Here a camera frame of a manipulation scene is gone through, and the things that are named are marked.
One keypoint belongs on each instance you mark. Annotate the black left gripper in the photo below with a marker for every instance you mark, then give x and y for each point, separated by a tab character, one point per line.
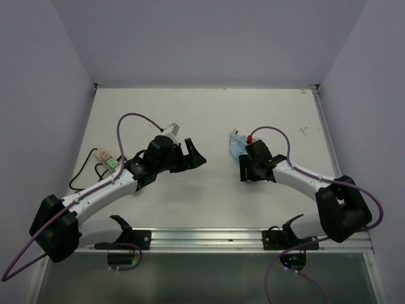
194	160

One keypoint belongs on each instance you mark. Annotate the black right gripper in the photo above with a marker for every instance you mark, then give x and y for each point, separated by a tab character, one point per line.
245	162

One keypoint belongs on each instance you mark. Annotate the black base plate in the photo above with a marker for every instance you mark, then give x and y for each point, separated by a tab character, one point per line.
275	238
139	238

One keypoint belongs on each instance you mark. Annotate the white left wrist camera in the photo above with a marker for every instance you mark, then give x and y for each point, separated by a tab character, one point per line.
171	130

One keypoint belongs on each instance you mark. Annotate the beige power strip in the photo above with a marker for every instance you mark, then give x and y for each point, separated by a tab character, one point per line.
103	155

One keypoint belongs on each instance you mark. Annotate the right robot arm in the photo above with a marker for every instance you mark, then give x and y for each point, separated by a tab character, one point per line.
341	209

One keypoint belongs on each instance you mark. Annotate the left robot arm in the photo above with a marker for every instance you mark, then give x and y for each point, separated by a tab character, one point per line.
57	223

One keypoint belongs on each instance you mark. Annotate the green plug on beige strip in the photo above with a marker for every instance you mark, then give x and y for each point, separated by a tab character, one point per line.
112	164

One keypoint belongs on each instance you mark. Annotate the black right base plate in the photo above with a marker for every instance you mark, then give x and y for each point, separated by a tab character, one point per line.
275	238

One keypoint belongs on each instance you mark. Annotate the aluminium rail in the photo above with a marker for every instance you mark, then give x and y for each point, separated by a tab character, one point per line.
218	240
326	132

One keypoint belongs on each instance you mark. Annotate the aluminium front rail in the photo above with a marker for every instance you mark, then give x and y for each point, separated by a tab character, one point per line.
218	240

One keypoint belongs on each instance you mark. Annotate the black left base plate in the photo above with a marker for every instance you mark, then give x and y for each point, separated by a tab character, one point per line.
139	238

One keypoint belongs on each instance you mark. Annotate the aluminium right side rail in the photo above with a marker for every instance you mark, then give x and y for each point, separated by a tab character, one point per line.
326	132

